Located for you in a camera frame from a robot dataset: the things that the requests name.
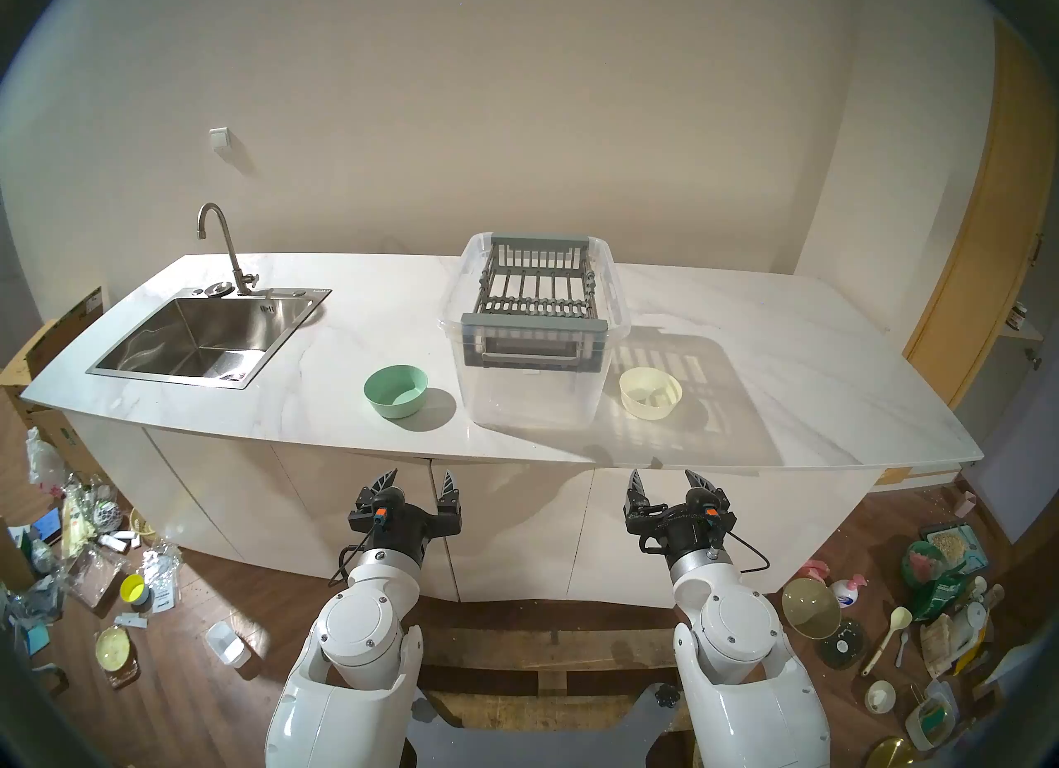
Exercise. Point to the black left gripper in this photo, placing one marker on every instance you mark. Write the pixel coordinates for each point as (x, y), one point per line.
(401, 526)

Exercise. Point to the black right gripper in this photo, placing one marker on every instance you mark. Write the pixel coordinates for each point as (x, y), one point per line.
(687, 531)

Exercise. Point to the mint green bowl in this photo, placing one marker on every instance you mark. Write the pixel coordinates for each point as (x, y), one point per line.
(397, 392)

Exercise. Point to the cream bowl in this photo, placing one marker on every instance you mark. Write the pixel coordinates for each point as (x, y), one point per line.
(649, 394)

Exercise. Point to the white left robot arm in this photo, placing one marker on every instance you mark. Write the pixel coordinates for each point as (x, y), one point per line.
(364, 634)

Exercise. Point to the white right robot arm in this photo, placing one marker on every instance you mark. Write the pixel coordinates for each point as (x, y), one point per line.
(736, 634)

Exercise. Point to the amber glass plate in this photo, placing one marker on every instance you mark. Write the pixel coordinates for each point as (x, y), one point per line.
(811, 607)

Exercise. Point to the grey dish drying rack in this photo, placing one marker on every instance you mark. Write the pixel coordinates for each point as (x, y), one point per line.
(534, 330)

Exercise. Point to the green bowl pink contents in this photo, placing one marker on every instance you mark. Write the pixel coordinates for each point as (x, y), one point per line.
(922, 564)

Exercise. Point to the gold metal plate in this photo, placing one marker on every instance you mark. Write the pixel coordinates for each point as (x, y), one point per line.
(892, 754)

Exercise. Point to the pale yellow bowl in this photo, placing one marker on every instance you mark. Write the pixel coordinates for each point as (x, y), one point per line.
(112, 649)

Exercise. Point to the white marble kitchen counter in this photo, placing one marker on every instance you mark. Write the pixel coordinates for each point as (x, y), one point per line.
(538, 526)

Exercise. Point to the clear plastic storage bin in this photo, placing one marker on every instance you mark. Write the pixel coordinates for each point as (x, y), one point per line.
(529, 402)

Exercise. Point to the pink plastic object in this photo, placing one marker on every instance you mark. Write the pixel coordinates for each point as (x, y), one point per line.
(815, 570)

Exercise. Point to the white bottle pink cap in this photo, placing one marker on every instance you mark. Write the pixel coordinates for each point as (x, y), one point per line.
(845, 594)

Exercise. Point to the wooden pallet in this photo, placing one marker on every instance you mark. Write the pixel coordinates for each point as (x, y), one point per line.
(546, 650)

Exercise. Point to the dark glass lid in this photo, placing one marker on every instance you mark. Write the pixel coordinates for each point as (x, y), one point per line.
(844, 646)

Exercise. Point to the white plastic container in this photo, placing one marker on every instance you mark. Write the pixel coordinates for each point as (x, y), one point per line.
(225, 644)

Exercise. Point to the clear bag with papers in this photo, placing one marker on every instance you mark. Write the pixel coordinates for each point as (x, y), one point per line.
(161, 580)

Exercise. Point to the stainless steel sink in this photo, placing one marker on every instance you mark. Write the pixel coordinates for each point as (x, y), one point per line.
(198, 336)

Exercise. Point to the small grey spoon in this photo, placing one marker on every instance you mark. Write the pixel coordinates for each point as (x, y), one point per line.
(903, 646)

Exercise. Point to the woven basket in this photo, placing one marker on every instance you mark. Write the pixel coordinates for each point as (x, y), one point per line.
(141, 526)

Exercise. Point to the round steel sink knob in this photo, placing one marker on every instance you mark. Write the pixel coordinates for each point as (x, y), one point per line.
(220, 287)

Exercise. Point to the green snack bag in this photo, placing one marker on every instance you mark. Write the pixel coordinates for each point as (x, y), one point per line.
(939, 597)

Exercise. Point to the small white cup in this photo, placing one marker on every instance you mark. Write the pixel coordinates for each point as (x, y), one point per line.
(880, 697)

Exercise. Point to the teal tray with grains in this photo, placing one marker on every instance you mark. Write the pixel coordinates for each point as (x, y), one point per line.
(964, 545)

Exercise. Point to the yellow cup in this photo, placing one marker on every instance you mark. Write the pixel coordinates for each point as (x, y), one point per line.
(132, 588)

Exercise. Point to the curved steel faucet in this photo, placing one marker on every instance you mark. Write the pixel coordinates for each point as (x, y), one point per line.
(232, 253)

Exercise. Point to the white mesh ball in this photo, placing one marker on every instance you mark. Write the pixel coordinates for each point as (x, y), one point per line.
(106, 513)

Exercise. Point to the clear plastic bag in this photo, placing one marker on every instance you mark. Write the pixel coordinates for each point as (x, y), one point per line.
(93, 576)

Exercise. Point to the yellow snack package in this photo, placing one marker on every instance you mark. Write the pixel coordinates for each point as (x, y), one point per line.
(79, 522)

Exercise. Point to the white container green sponge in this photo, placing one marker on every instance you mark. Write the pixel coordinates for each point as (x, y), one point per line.
(933, 717)

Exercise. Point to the blue tablet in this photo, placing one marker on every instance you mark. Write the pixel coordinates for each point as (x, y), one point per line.
(48, 526)

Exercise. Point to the white plastic bag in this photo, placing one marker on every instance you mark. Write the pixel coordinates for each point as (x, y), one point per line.
(43, 460)

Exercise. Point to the wooden shelf board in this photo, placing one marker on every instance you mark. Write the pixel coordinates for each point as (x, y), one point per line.
(1024, 330)

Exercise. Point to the brown cardboard box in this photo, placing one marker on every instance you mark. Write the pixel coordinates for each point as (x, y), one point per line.
(50, 344)

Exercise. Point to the teal sponge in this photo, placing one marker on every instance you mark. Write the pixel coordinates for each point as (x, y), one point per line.
(37, 638)

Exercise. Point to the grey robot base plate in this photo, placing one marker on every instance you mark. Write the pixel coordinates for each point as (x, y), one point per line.
(529, 746)

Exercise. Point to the wooden door frame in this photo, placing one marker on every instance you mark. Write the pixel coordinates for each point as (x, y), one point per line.
(976, 237)

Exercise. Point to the white wall switch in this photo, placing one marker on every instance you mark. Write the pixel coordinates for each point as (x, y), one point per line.
(219, 138)

